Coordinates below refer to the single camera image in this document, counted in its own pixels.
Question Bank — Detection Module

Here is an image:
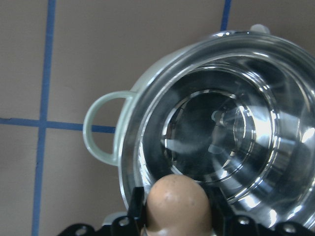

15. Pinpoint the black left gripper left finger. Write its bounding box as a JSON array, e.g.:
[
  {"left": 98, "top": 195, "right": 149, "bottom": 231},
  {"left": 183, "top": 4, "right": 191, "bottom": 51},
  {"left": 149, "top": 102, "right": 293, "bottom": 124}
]
[{"left": 59, "top": 187, "right": 146, "bottom": 236}]

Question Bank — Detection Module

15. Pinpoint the pale green electric pot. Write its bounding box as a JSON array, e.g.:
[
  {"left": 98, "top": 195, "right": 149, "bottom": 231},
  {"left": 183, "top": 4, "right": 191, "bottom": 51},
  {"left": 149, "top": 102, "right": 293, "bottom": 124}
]
[{"left": 83, "top": 30, "right": 315, "bottom": 231}]

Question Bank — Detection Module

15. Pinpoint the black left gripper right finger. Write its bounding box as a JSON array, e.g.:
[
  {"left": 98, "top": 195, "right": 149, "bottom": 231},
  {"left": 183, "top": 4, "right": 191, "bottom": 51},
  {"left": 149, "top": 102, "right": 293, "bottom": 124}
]
[{"left": 211, "top": 197, "right": 315, "bottom": 236}]

